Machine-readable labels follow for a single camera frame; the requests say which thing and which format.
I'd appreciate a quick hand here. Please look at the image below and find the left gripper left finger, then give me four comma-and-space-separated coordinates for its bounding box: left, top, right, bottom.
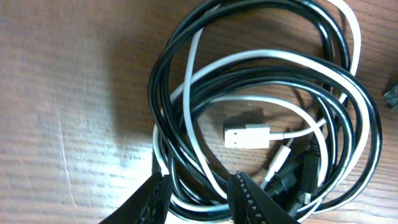
99, 172, 172, 224

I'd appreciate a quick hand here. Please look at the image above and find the white USB cable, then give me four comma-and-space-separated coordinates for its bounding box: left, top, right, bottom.
152, 0, 371, 223

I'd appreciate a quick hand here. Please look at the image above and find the black USB cable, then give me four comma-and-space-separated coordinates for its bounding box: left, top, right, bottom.
147, 0, 383, 223

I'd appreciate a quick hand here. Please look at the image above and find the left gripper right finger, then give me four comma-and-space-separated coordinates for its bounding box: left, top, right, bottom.
227, 172, 299, 224

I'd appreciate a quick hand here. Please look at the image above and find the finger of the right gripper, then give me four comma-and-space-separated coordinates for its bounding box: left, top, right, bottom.
383, 83, 398, 111

